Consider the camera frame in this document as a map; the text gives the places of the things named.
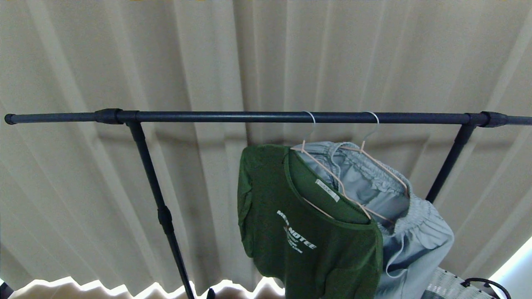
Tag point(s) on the pink clothes hanger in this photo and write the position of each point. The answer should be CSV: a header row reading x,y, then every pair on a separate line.
x,y
303,146
363,145

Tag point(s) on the green garment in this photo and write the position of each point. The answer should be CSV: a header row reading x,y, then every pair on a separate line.
x,y
291,249

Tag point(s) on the pale grey shorts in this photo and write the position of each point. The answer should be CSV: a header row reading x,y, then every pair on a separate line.
x,y
419,241

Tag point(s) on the black clothes rack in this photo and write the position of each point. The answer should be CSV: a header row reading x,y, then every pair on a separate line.
x,y
208,117

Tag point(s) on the white laundry basket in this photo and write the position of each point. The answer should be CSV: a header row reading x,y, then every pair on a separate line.
x,y
444,286

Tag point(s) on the beige curtain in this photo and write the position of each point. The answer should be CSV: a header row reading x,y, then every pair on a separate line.
x,y
249,50

